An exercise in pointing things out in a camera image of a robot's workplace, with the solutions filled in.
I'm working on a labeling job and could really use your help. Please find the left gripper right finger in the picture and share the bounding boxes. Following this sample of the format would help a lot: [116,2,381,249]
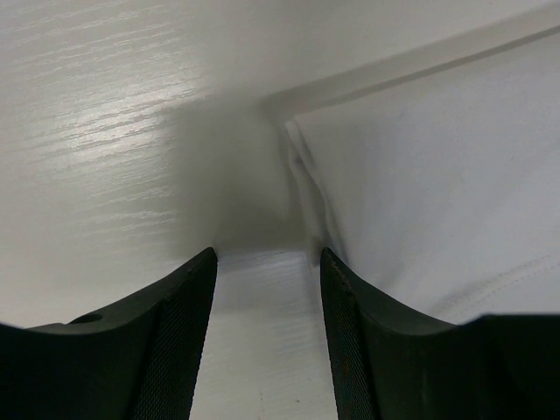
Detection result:
[319,248,559,419]

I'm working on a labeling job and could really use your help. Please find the white skirt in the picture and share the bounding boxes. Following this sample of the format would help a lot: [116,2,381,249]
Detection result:
[267,1,559,323]

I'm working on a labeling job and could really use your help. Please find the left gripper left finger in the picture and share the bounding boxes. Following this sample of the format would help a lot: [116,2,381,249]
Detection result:
[1,248,218,419]

